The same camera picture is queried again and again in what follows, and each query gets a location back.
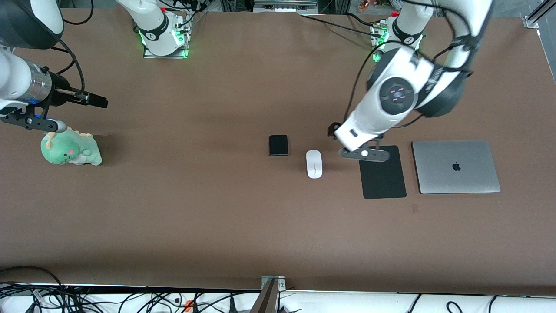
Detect long black table cable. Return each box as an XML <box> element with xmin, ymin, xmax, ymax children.
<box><xmin>298</xmin><ymin>12</ymin><xmax>383</xmax><ymax>39</ymax></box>

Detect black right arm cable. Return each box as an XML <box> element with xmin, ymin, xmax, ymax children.
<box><xmin>54</xmin><ymin>0</ymin><xmax>94</xmax><ymax>96</ymax></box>

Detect metal table edge bracket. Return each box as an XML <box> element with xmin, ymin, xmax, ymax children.
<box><xmin>250</xmin><ymin>275</ymin><xmax>287</xmax><ymax>313</ymax></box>

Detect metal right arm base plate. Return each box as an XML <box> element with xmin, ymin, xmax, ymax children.
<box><xmin>143</xmin><ymin>17</ymin><xmax>190</xmax><ymax>59</ymax></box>

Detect metal box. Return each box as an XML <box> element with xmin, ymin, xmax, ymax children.
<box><xmin>253</xmin><ymin>0</ymin><xmax>318</xmax><ymax>13</ymax></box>

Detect black looped floor cable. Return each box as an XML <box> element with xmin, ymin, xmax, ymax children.
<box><xmin>0</xmin><ymin>266</ymin><xmax>66</xmax><ymax>290</ymax></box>

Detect silver laptop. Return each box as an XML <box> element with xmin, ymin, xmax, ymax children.
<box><xmin>412</xmin><ymin>140</ymin><xmax>501</xmax><ymax>194</ymax></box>

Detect black mouse pad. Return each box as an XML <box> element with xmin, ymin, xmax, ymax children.
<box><xmin>359</xmin><ymin>145</ymin><xmax>407</xmax><ymax>200</ymax></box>

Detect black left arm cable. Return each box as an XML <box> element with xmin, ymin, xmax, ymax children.
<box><xmin>343</xmin><ymin>0</ymin><xmax>478</xmax><ymax>129</ymax></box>

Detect black phone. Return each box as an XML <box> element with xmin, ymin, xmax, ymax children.
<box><xmin>269</xmin><ymin>135</ymin><xmax>289</xmax><ymax>157</ymax></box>

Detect green dinosaur plush toy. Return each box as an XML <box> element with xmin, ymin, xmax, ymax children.
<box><xmin>41</xmin><ymin>128</ymin><xmax>103</xmax><ymax>166</ymax></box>

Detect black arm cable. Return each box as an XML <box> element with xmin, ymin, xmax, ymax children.
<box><xmin>343</xmin><ymin>0</ymin><xmax>478</xmax><ymax>129</ymax></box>
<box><xmin>54</xmin><ymin>0</ymin><xmax>94</xmax><ymax>96</ymax></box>

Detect white computer mouse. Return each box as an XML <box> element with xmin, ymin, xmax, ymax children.
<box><xmin>306</xmin><ymin>150</ymin><xmax>323</xmax><ymax>179</ymax></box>

